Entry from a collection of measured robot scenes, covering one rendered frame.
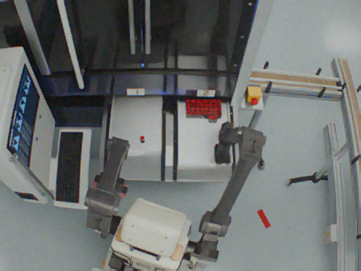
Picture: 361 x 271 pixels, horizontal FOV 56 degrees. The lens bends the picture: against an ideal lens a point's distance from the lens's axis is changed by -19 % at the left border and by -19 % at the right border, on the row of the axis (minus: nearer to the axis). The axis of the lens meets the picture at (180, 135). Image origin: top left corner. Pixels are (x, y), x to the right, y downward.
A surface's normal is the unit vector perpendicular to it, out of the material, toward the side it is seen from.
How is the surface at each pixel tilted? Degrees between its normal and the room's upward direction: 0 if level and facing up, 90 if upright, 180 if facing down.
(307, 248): 0
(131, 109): 0
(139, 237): 47
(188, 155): 0
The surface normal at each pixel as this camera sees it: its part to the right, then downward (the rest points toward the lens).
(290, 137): 0.04, -0.41
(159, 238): -0.21, 0.36
